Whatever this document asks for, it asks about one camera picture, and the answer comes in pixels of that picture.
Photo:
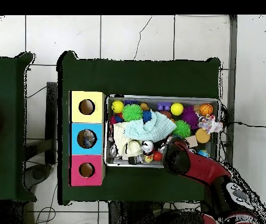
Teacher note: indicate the mint green waffle cloth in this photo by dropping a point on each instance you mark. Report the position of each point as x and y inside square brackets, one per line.
[151, 129]

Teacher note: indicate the cream waffle cloth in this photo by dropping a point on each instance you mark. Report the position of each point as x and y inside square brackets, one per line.
[120, 140]

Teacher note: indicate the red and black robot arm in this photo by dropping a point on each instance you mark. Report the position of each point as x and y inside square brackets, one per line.
[205, 168]

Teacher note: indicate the wooden box with three holes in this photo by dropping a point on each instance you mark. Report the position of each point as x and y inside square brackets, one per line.
[88, 116]

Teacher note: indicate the green spiky rubber ball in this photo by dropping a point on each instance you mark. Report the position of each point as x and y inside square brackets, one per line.
[182, 129]
[132, 113]

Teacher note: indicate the yellow smiley foam ball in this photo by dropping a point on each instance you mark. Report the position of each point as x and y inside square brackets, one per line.
[117, 106]

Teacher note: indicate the black and red can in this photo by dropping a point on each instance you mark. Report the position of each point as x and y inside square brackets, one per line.
[147, 147]

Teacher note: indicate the yellow tennis ball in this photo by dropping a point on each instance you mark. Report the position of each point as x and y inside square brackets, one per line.
[176, 109]

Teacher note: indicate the dark green table cloth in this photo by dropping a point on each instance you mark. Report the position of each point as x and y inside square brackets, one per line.
[135, 77]
[4, 81]

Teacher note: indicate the purple spiky rubber ball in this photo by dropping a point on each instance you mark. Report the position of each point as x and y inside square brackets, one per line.
[190, 116]

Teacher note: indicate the plain wooden cube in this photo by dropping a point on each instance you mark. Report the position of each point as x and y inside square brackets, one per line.
[192, 140]

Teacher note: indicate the peach foam ball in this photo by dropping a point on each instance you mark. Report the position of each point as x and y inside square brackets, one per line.
[202, 135]

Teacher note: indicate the orange toy basketball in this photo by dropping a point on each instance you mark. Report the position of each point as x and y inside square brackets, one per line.
[205, 109]

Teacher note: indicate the black upright panel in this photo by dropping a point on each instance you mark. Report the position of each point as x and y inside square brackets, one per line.
[51, 121]

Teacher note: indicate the grey metal rail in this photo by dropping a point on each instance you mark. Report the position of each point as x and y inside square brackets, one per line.
[231, 93]

